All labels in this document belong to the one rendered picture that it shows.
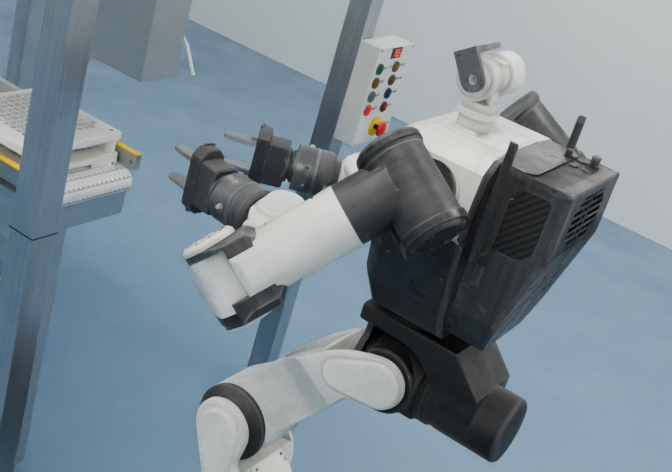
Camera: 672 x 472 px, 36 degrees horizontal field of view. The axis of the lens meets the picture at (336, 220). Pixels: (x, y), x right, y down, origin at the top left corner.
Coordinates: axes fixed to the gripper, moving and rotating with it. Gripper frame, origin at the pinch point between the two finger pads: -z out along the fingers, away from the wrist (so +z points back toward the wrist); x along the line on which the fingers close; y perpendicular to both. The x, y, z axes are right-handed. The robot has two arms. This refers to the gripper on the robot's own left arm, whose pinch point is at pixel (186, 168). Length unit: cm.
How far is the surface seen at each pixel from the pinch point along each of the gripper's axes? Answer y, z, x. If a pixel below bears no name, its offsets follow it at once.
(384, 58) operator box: 83, -25, -8
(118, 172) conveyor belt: 12.0, -30.1, 16.6
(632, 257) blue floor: 324, -29, 97
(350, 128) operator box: 80, -27, 11
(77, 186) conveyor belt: 0.3, -27.6, 17.0
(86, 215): 5.9, -30.0, 25.5
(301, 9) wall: 328, -262, 62
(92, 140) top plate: 5.6, -32.2, 9.8
